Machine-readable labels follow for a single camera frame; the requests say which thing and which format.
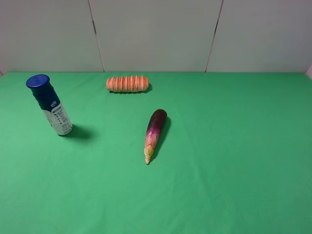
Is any blue and white bottle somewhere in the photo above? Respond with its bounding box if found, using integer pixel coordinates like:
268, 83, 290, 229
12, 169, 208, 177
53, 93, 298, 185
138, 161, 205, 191
26, 74, 73, 136

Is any purple toy eggplant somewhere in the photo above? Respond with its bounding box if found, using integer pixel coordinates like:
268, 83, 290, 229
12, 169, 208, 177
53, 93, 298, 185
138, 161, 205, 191
144, 109, 167, 165

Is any orange sliced bread loaf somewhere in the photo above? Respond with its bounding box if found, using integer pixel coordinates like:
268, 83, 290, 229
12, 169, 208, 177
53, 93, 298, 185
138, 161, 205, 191
106, 76, 149, 93

